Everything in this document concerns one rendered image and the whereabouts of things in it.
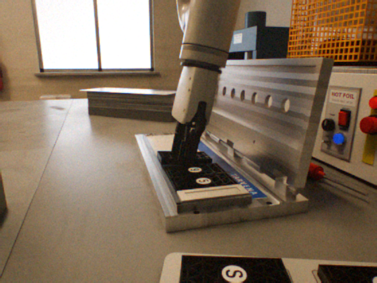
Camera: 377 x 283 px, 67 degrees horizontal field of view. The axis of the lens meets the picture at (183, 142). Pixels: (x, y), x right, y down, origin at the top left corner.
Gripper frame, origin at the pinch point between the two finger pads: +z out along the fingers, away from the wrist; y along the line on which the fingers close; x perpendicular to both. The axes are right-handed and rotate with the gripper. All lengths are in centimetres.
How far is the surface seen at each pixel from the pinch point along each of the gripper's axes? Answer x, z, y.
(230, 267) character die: -2.4, 3.3, 29.7
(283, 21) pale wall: 155, -93, -242
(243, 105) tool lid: 10.8, -10.1, -1.7
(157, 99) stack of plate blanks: 3, -4, -54
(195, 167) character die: 0.9, 1.6, 6.1
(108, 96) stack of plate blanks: -14, 0, -68
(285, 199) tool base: 10.7, 0.8, 18.3
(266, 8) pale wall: 149, -111, -276
